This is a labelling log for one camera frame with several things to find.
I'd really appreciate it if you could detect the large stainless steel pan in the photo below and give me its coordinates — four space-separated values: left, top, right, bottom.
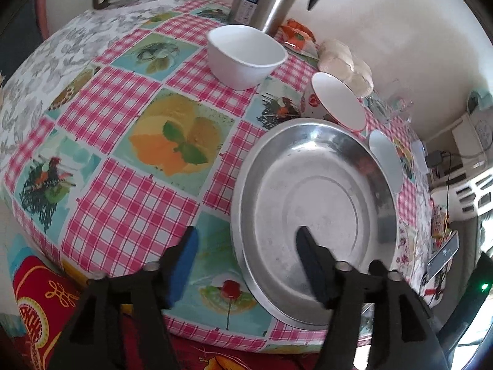
230 119 398 330

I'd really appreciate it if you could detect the strawberry pattern bowl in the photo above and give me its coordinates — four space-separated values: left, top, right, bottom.
299 72 367 132

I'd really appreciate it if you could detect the white angular bowl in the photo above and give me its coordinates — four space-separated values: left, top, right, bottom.
206 25 288 91

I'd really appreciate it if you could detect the pink floral round plate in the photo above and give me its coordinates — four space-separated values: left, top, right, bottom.
391 220 417 281

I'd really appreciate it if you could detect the smartphone with lit screen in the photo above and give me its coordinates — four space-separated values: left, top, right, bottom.
426 230 460 280

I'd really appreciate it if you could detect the colourful candy tube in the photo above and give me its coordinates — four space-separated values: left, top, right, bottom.
431 205 449 238

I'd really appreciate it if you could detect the black power adapter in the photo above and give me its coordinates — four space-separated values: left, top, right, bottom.
425 150 448 169

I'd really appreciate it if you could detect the white power strip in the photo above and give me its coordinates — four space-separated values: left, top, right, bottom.
411 139 430 175

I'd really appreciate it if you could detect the light blue small bowl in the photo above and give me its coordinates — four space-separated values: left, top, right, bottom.
368 129 404 195

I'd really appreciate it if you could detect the checked picture tablecloth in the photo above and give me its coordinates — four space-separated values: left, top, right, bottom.
1 0 433 353

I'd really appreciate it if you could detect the clear glass mug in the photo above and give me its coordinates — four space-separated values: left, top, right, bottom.
364 79 414 126

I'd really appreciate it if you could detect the orange snack packet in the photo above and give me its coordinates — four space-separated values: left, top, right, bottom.
280 18 318 59

